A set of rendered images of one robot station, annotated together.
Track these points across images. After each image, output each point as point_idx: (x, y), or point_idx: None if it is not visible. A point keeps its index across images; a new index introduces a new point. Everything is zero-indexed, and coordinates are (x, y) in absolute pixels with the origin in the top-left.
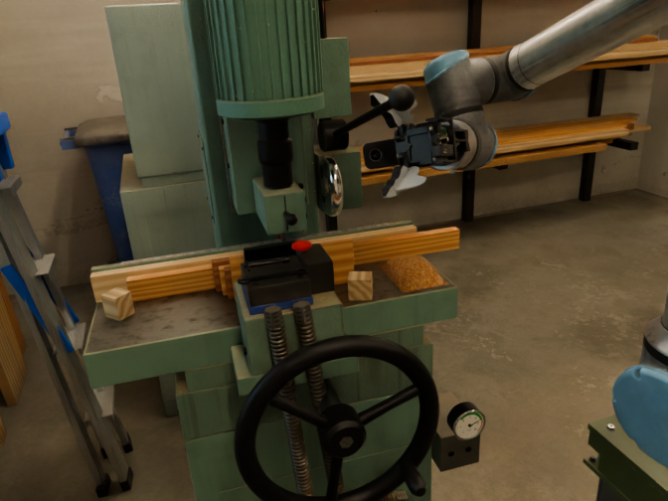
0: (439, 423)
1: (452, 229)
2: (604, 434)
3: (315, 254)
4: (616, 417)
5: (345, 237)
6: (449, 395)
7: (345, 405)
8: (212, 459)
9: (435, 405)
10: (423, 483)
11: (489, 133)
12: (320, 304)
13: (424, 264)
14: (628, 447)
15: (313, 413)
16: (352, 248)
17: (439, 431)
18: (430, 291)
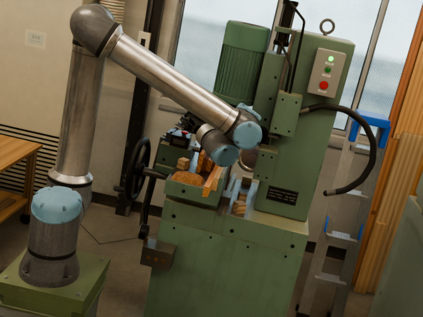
0: (155, 241)
1: (206, 185)
2: (101, 256)
3: (179, 134)
4: (104, 265)
5: (220, 166)
6: (170, 252)
7: (141, 165)
8: None
9: (126, 174)
10: (114, 187)
11: (214, 144)
12: (163, 141)
13: (183, 173)
14: (89, 255)
15: (141, 158)
16: (199, 156)
17: (152, 239)
18: (169, 175)
